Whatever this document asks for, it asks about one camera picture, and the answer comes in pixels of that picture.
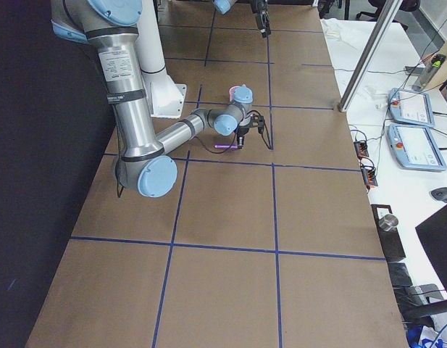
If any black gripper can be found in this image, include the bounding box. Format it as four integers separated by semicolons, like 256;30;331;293
252;0;270;38
235;125;251;149

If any near blue teach pendant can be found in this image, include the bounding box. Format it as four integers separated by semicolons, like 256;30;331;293
388;124;447;173

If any pink mesh pen holder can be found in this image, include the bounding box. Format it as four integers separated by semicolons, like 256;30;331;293
229;86;247;103

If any blue teach pendant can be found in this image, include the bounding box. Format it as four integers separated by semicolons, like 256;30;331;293
388;124;447;173
388;88;435;128

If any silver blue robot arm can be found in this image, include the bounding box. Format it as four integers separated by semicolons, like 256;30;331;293
212;0;271;38
51;1;253;198

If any orange black power strip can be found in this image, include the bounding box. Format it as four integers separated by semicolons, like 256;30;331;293
354;141;369;158
360;163;378;189

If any purple highlighter pen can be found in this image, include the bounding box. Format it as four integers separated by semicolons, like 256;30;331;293
214;144;240;149

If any far blue teach pendant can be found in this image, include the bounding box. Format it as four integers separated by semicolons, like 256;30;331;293
388;88;435;128

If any black computer mouse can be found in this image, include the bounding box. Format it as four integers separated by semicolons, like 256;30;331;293
430;187;447;203

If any steel cylinder weight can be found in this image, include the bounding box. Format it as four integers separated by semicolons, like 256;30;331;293
378;214;398;232

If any black monitor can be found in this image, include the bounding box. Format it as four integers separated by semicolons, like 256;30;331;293
416;204;447;291

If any white camera pole with base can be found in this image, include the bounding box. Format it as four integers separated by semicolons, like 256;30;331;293
135;0;187;119

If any white cloth on desk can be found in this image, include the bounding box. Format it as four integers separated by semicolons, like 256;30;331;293
320;19;369;70

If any aluminium frame post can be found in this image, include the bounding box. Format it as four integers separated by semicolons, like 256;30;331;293
338;0;403;112

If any black box under cylinder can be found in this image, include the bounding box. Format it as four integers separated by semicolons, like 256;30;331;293
371;204;406;262

